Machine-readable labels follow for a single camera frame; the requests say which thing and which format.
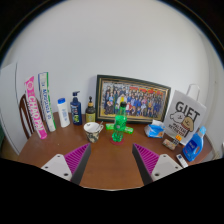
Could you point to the amber pump bottle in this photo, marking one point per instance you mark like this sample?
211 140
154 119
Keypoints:
90 111

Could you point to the small orange capped box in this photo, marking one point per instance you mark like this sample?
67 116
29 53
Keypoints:
177 140

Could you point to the white gift paper bag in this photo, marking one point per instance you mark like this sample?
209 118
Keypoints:
184 116

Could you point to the blue tissue pack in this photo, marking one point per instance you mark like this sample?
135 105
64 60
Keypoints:
155 129

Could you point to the patterned ceramic mug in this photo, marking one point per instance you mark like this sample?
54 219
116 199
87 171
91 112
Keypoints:
92 130

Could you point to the green plastic soda bottle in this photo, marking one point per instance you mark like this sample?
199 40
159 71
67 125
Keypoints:
120 123

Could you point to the white green tall box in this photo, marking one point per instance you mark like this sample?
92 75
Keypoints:
43 83

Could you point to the red round coaster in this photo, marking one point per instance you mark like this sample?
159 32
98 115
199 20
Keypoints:
116 143

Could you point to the green soap box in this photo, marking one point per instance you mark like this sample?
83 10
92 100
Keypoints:
129 130
109 126

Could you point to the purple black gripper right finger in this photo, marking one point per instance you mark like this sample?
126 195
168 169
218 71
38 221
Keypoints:
152 166

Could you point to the white remote control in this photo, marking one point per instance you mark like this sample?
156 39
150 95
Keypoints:
181 161

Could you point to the framed group photo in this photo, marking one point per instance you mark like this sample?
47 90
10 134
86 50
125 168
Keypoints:
144 100

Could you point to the right green soap box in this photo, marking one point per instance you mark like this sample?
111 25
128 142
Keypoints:
129 130

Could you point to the small snack packet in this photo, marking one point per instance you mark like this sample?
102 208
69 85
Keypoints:
170 145

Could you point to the blue detergent bottle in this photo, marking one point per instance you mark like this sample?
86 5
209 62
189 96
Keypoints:
195 145

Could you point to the pink tall box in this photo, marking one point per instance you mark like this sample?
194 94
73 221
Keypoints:
33 108

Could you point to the wooden chair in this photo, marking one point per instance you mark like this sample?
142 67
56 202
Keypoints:
26 118

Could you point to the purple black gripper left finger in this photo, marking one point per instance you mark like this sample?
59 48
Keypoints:
70 166

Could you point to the white lotion bottle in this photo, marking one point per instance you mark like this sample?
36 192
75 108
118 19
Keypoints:
63 112

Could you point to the left green soap box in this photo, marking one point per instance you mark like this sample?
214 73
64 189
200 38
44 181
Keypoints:
109 126

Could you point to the dark blue pump bottle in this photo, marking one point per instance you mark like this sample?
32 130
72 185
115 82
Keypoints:
75 106

